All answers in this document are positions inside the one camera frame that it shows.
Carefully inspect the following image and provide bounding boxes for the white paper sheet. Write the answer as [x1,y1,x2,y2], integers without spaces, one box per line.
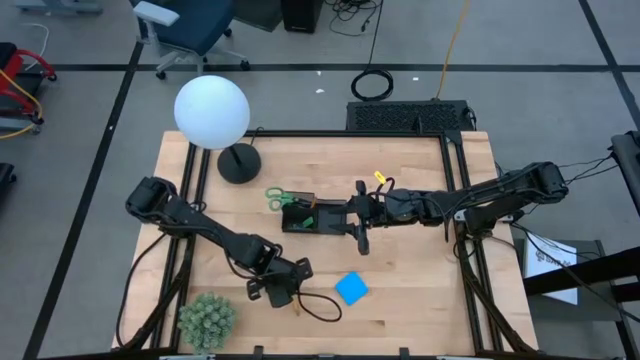
[523,232,580,306]

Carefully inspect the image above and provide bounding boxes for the green handled scissors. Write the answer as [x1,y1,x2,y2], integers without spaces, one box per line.
[264,186,314,212]

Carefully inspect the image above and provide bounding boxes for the black perforated metal case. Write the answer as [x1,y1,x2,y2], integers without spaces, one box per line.
[345,99,476,134]

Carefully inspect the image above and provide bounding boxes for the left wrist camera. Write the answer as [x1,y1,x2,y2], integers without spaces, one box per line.
[268,285,297,310]

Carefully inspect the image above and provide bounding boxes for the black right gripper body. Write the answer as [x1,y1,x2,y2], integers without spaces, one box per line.
[352,179,399,257]

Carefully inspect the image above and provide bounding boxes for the black computer tower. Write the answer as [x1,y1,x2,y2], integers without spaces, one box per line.
[279,0,325,35]

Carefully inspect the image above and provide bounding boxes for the green artificial plant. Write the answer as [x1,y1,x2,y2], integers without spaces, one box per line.
[177,292,239,354]

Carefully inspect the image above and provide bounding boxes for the black flat panel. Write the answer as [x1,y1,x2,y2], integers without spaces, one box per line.
[233,0,284,33]

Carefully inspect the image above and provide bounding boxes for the blue office chair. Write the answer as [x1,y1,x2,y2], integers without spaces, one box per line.
[132,0,251,81]

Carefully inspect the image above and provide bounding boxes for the black caster base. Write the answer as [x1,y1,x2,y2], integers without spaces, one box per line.
[0,162,18,199]

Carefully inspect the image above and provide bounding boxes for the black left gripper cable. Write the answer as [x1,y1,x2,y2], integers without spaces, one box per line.
[294,291,344,323]

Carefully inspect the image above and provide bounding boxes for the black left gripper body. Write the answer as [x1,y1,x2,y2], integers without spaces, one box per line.
[245,256,315,301]

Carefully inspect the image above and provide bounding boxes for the red cart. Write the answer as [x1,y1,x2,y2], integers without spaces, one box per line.
[0,42,58,140]

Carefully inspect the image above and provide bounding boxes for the black mesh desk organizer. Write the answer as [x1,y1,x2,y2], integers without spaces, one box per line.
[279,191,351,236]

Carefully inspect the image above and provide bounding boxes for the black coiled cable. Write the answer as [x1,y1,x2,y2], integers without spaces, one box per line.
[349,0,396,103]

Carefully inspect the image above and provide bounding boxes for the grey furniture base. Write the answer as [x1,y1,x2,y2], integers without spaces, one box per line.
[13,0,104,15]

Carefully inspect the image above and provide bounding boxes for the white globe desk lamp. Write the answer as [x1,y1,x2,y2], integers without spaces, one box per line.
[173,74,263,185]

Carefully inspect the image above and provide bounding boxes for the yellow hanging cable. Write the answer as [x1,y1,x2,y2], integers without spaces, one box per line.
[435,0,472,101]

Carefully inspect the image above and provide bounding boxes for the black grey equipment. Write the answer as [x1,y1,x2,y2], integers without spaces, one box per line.
[608,130,640,217]

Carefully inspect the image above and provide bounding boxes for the blue sticky note pad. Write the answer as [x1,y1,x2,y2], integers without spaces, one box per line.
[334,271,370,307]

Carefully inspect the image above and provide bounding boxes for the black stand beam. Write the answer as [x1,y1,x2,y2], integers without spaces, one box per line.
[522,245,640,304]

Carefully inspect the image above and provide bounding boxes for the black aluminium table frame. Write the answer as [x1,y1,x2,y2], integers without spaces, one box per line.
[113,128,540,357]

